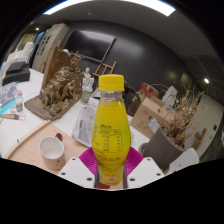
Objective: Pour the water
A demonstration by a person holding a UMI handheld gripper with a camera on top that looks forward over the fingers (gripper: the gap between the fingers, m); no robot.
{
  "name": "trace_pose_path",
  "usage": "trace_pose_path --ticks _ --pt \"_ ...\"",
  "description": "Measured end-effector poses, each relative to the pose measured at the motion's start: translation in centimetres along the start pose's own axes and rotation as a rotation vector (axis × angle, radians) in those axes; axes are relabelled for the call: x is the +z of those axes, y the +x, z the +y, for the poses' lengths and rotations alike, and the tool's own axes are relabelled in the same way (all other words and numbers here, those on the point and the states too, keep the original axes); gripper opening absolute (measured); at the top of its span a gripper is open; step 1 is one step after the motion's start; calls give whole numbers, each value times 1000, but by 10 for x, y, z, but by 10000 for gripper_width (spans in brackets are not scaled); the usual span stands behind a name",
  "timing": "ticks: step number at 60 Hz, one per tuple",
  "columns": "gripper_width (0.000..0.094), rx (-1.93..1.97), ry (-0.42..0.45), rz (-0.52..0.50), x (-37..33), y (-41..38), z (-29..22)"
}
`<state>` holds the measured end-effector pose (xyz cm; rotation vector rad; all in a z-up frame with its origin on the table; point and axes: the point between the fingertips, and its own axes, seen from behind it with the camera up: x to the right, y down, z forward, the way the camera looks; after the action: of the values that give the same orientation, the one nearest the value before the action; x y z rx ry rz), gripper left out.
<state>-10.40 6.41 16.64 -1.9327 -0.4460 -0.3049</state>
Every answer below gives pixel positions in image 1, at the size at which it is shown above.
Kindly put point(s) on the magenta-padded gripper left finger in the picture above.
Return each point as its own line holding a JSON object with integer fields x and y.
{"x": 75, "y": 170}

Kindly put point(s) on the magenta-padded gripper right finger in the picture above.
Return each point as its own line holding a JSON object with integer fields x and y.
{"x": 148, "y": 170}

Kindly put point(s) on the yellow drink bottle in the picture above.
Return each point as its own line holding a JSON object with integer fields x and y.
{"x": 111, "y": 133}

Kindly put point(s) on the beige paper cup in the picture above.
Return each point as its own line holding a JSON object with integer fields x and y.
{"x": 53, "y": 156}

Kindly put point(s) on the dried plant in grey pot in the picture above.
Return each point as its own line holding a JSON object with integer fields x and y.
{"x": 163, "y": 146}

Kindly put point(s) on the white chair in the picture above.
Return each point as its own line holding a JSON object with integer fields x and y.
{"x": 186, "y": 160}

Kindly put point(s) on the clear bag of papers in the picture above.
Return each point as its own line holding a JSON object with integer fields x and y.
{"x": 83, "y": 125}

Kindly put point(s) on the light wooden tray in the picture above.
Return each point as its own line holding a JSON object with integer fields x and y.
{"x": 26, "y": 146}

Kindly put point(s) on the brown cardboard box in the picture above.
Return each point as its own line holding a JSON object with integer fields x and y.
{"x": 150, "y": 113}

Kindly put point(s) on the wooden figure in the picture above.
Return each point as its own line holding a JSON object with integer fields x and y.
{"x": 199, "y": 138}

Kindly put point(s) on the green-labelled white bottle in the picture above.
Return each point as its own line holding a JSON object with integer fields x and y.
{"x": 85, "y": 96}

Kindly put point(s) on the red box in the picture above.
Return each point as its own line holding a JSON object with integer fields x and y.
{"x": 146, "y": 90}

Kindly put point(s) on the golden figure sculpture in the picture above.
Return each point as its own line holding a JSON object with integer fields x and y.
{"x": 61, "y": 90}

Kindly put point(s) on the white figurine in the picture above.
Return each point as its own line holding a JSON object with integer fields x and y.
{"x": 88, "y": 80}

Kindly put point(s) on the colourful booklet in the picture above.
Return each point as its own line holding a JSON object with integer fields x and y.
{"x": 8, "y": 95}

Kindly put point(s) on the wooden easel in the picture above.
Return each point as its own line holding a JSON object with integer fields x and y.
{"x": 105, "y": 69}

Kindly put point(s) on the black box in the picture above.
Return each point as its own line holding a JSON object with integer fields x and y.
{"x": 16, "y": 75}

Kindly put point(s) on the white cabinet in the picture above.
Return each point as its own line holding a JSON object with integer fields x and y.
{"x": 50, "y": 45}

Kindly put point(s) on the long ceiling light strip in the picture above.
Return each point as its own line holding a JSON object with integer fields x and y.
{"x": 160, "y": 5}

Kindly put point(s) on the black wall screen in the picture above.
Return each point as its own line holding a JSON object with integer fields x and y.
{"x": 88, "y": 45}

